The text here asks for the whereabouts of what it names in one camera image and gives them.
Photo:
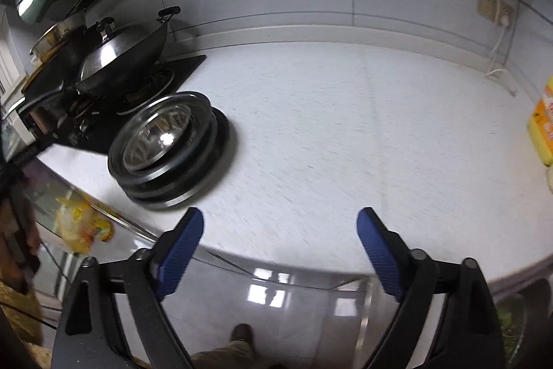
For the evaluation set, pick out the glossy cabinet front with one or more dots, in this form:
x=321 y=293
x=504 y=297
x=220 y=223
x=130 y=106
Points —
x=293 y=308

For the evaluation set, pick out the yellow packet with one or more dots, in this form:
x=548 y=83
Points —
x=543 y=127

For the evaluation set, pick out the black glass gas stove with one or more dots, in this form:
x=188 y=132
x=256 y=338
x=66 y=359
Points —
x=185 y=64

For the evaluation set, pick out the small steel bowl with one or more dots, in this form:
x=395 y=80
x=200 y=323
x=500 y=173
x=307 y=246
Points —
x=155 y=135

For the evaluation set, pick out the steel wok lid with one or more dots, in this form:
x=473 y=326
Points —
x=112 y=53

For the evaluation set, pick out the brown shoe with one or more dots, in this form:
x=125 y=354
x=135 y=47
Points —
x=242 y=333

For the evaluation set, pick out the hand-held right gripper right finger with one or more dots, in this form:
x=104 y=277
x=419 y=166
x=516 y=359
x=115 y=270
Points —
x=380 y=256

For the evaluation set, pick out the large steel bowl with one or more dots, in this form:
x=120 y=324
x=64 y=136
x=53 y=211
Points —
x=198 y=122

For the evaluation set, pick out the yellow plastic bag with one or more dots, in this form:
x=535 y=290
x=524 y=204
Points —
x=82 y=226

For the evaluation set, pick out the person's left hand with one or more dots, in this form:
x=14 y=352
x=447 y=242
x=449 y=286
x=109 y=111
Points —
x=23 y=222

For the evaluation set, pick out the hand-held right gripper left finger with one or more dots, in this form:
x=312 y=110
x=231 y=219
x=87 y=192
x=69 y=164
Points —
x=181 y=252

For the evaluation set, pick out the black wok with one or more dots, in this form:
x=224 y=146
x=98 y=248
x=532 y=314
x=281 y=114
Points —
x=151 y=49

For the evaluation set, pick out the gas stove burner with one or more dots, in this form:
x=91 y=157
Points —
x=151 y=86

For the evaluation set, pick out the person's leg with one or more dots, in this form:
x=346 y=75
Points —
x=224 y=354

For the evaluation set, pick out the beige wall socket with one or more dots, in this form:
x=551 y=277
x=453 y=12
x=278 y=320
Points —
x=488 y=3

